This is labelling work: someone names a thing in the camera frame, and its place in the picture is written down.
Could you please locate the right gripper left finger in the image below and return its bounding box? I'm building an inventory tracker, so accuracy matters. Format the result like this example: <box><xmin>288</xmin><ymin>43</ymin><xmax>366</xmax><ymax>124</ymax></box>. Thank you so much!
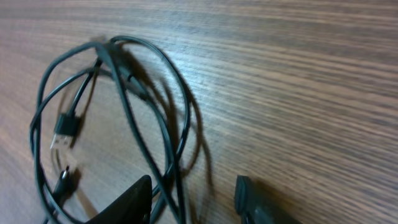
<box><xmin>85</xmin><ymin>175</ymin><xmax>152</xmax><ymax>224</ymax></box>

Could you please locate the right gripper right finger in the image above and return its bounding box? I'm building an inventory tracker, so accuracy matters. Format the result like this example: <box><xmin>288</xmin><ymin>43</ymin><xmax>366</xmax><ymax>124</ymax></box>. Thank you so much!
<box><xmin>234</xmin><ymin>175</ymin><xmax>301</xmax><ymax>224</ymax></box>

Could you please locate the long black USB cable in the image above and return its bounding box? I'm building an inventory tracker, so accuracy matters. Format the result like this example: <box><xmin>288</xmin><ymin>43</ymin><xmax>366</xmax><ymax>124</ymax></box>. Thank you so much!
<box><xmin>27</xmin><ymin>34</ymin><xmax>192</xmax><ymax>224</ymax></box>

